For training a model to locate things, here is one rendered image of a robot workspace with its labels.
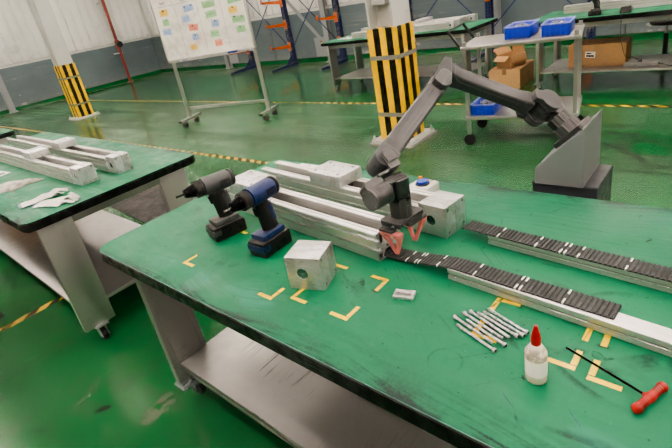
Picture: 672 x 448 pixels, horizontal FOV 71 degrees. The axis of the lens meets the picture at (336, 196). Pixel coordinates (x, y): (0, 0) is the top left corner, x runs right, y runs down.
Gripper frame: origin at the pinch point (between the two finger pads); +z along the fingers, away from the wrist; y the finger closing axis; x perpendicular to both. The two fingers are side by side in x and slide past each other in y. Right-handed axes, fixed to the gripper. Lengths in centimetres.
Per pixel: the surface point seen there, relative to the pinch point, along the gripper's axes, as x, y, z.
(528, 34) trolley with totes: -107, -299, -6
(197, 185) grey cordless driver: -63, 23, -16
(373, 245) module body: -7.2, 4.9, -0.2
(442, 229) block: 1.9, -14.0, 2.0
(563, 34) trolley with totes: -79, -299, -4
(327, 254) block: -11.4, 17.7, -3.1
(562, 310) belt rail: 41.4, 2.3, 2.6
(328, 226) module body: -25.0, 4.7, -1.6
